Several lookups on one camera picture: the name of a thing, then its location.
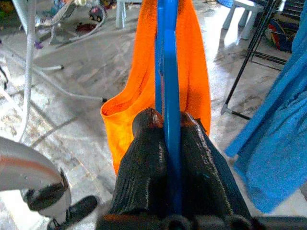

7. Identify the blue floor mat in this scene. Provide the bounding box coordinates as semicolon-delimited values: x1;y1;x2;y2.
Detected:
217;0;235;8

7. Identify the blue plastic hanger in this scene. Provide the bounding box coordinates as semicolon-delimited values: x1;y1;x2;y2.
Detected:
154;0;183;215

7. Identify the grey folding table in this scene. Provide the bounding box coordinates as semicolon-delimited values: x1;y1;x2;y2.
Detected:
0;0;107;144

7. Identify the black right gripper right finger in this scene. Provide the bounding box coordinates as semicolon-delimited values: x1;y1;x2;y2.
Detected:
178;112;252;219

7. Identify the blue shirt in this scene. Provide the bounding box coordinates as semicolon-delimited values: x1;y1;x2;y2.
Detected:
224;27;307;214

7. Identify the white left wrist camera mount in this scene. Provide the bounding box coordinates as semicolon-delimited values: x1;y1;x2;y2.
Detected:
39;167;72;222

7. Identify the colourful baby bouncer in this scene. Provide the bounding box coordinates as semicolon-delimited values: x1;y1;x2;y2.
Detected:
35;0;107;46

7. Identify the orange garment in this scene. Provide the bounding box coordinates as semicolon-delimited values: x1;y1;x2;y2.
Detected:
100;0;212;177

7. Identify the black drying rack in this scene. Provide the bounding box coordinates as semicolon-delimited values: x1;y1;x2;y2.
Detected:
220;0;307;120

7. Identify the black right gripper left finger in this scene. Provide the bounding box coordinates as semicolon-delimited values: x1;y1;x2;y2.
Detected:
109;107;173;216

